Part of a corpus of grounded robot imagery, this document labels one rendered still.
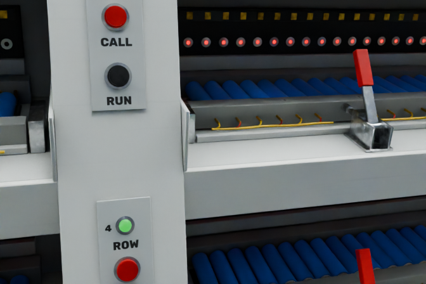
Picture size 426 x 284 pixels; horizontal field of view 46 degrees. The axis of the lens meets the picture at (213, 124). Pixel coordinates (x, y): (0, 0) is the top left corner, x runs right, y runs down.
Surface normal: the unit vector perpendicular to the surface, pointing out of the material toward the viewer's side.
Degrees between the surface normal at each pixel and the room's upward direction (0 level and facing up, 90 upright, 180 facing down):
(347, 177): 109
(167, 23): 90
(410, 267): 19
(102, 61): 90
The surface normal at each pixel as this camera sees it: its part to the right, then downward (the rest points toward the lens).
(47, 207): 0.27, 0.38
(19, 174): 0.06, -0.92
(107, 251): 0.27, 0.06
